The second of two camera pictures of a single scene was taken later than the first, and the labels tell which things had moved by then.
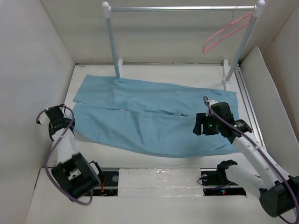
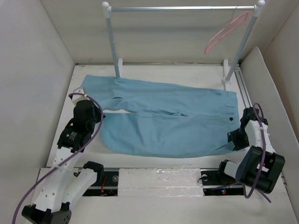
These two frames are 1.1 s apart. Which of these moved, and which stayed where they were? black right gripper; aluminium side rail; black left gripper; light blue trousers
Moved: black right gripper; black left gripper
Stayed: aluminium side rail; light blue trousers
